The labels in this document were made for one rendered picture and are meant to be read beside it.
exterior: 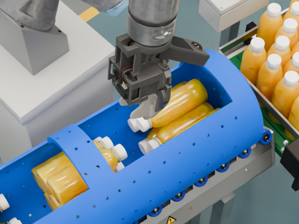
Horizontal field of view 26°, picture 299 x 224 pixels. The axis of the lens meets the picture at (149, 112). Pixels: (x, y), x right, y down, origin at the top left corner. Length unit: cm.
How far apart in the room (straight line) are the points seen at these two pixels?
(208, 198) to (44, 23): 66
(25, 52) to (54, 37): 8
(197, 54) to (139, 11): 17
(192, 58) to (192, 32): 219
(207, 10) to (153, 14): 102
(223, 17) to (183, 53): 88
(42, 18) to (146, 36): 66
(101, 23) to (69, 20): 151
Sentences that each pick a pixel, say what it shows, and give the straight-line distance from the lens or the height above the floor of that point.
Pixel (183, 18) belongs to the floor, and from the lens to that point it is 333.
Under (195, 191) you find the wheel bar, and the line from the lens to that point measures 176.
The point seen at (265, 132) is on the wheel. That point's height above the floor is 98.
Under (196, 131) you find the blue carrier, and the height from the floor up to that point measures 120.
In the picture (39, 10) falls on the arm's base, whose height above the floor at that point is 133.
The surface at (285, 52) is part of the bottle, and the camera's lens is 187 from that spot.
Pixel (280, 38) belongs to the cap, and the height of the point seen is 110.
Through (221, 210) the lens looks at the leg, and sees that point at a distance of 214.
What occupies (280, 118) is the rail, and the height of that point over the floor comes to 97.
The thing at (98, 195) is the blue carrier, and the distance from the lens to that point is 145.
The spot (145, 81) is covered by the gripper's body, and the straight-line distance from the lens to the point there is 104.
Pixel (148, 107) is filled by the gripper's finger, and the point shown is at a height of 157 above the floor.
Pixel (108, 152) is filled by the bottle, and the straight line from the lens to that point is 153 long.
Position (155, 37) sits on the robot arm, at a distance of 98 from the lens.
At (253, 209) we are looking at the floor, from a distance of 278.
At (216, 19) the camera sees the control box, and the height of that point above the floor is 105.
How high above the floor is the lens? 251
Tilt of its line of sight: 57 degrees down
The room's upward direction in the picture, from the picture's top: straight up
